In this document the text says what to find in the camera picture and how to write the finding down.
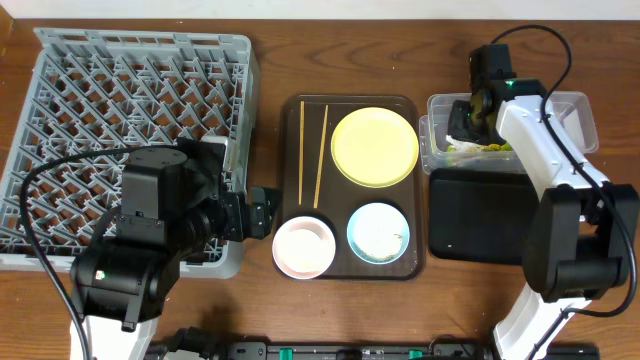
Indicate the crumpled white paper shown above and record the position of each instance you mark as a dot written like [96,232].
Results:
[455,145]

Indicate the light blue bowl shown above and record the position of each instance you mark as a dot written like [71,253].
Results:
[378,233]

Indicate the white cup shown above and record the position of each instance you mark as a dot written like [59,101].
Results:
[228,157]

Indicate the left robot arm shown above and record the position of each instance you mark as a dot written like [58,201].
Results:
[172,205]

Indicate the grey dishwasher rack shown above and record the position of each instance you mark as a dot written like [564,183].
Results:
[94,93]

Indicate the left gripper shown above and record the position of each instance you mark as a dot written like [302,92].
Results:
[245,216]

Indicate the dark brown serving tray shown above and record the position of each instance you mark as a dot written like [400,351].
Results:
[339,197]

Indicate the yellow green wrapper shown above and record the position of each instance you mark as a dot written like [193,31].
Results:
[497,148]

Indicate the right wooden chopstick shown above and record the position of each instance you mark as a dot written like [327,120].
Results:
[321,158]

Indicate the pink bowl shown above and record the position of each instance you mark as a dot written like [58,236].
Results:
[303,247]

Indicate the black waste tray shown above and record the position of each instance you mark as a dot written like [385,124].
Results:
[479,216]

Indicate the clear plastic waste bin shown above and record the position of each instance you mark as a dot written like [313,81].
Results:
[572,109]

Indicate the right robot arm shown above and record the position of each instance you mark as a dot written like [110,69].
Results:
[580,241]

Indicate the left wooden chopstick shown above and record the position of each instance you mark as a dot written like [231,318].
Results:
[301,151]

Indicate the yellow plate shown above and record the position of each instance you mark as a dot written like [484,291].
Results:
[374,147]

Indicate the wooden chopstick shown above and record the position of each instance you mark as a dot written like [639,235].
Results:
[321,158]
[301,151]

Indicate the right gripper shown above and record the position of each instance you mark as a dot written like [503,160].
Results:
[462,128]

